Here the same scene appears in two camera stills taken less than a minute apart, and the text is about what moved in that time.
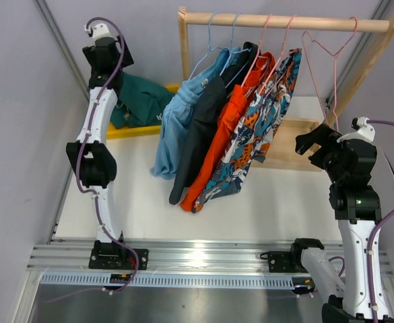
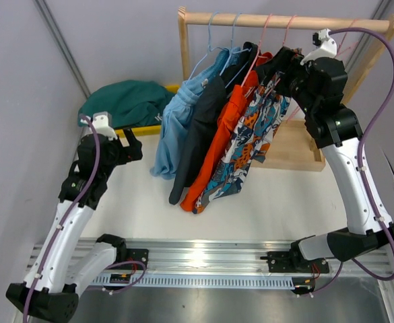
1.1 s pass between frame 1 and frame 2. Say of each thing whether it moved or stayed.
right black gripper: moved
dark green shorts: stayed
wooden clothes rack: stayed
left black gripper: moved
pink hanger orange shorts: stayed
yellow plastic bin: stayed
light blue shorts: stayed
